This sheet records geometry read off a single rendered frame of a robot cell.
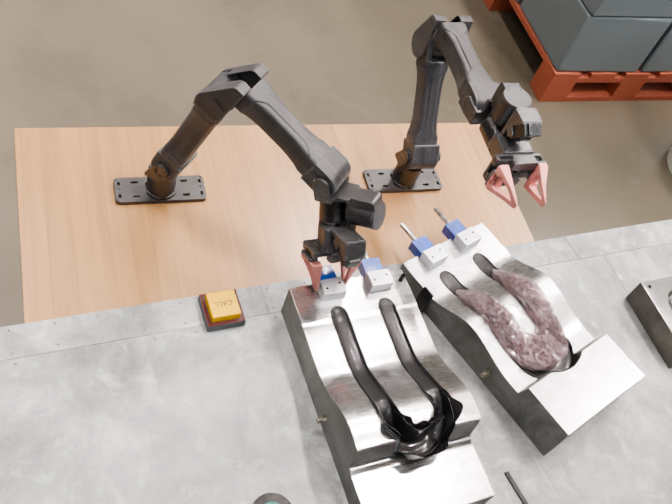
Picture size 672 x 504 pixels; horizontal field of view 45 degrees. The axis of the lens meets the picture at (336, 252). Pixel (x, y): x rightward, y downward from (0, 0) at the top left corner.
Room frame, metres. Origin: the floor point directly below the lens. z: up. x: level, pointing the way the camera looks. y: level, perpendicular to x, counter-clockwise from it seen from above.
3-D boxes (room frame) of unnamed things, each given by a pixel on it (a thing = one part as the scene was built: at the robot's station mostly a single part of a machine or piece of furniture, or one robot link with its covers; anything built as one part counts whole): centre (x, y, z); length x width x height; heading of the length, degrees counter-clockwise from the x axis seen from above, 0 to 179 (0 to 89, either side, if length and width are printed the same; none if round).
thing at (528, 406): (1.11, -0.43, 0.86); 0.50 x 0.26 x 0.11; 55
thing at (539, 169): (1.16, -0.29, 1.20); 0.09 x 0.07 x 0.07; 33
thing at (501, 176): (1.14, -0.26, 1.20); 0.09 x 0.07 x 0.07; 33
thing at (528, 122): (1.21, -0.24, 1.25); 0.07 x 0.06 x 0.11; 123
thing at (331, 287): (1.01, 0.01, 0.89); 0.13 x 0.05 x 0.05; 38
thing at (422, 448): (0.84, -0.20, 0.92); 0.35 x 0.16 x 0.09; 38
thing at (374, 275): (1.08, -0.08, 0.89); 0.13 x 0.05 x 0.05; 38
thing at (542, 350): (1.11, -0.42, 0.90); 0.26 x 0.18 x 0.08; 55
